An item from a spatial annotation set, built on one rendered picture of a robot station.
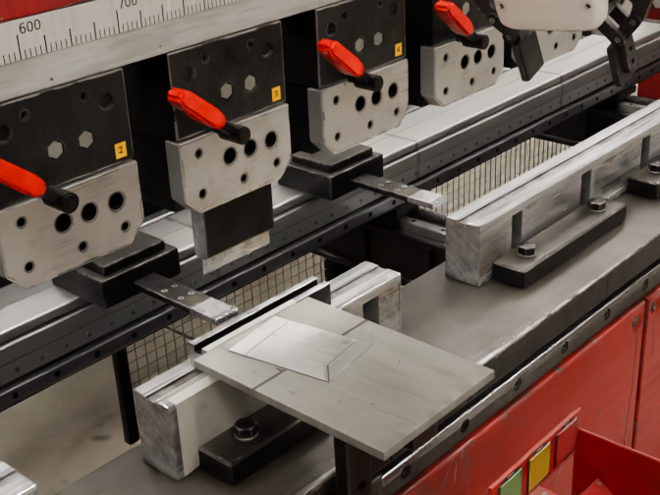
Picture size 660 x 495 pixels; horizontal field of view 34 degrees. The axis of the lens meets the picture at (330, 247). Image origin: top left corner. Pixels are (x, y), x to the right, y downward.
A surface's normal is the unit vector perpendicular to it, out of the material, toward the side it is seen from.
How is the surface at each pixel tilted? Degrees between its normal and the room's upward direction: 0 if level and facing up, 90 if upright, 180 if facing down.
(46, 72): 90
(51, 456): 0
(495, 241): 90
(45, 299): 0
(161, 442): 90
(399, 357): 0
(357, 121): 90
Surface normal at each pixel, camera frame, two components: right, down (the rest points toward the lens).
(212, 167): 0.74, 0.26
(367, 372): -0.04, -0.90
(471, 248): -0.66, 0.35
